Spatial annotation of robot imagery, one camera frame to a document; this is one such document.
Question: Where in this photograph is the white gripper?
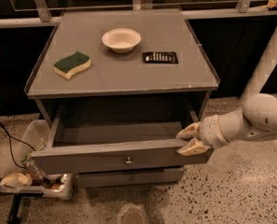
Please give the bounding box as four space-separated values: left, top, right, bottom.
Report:
176 115 229 157

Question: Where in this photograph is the grey top drawer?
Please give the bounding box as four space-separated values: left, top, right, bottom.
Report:
33 110 213 174

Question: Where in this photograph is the grey drawer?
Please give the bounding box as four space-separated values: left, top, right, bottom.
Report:
76 167 184 189
33 110 213 174

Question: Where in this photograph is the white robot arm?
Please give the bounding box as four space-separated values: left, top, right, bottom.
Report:
176 93 277 156

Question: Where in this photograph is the grey bottom drawer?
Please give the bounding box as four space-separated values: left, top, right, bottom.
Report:
76 167 184 189

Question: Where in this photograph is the grey drawer cabinet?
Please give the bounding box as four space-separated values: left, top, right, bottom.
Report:
23 8 221 189

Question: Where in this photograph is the white paper bowl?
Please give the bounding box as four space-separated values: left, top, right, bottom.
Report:
102 28 141 53

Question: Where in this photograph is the white diagonal pillar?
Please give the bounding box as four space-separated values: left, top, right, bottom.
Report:
240 26 277 104

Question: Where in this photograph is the green yellow sponge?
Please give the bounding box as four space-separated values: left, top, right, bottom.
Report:
53 51 91 80

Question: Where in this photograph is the yellow object on ledge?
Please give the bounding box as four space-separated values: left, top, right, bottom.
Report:
267 0 277 10

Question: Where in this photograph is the clear plastic bin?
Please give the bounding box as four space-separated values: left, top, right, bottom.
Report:
0 119 73 200

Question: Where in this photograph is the metal window railing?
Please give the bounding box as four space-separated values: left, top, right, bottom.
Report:
0 0 277 30

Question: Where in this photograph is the black stand base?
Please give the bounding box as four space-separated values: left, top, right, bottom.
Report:
7 194 21 224

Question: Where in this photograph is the black cable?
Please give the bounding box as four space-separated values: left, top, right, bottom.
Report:
0 115 39 170

